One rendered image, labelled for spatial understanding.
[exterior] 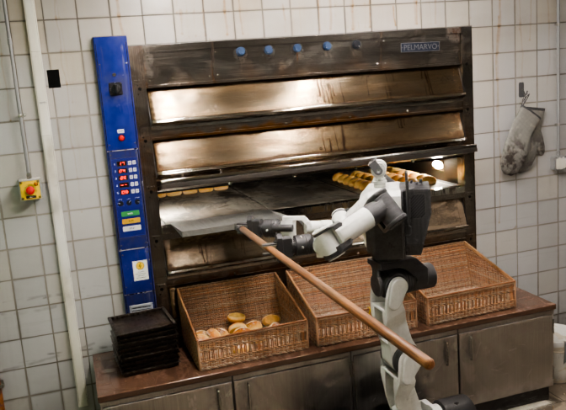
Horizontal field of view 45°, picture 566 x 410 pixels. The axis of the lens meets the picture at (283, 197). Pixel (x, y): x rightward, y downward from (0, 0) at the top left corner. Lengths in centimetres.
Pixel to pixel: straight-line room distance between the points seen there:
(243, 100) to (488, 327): 175
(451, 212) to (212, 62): 166
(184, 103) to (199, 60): 24
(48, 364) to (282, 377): 120
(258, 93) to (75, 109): 93
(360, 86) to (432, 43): 50
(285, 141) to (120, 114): 88
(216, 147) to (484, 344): 175
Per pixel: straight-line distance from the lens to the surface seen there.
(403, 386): 314
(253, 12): 361
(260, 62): 362
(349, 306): 210
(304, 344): 339
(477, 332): 376
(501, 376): 395
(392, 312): 300
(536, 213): 450
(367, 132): 383
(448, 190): 411
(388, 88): 387
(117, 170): 346
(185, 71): 353
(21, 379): 375
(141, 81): 348
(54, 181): 347
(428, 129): 400
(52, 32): 347
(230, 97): 357
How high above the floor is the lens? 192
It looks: 10 degrees down
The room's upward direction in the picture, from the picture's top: 4 degrees counter-clockwise
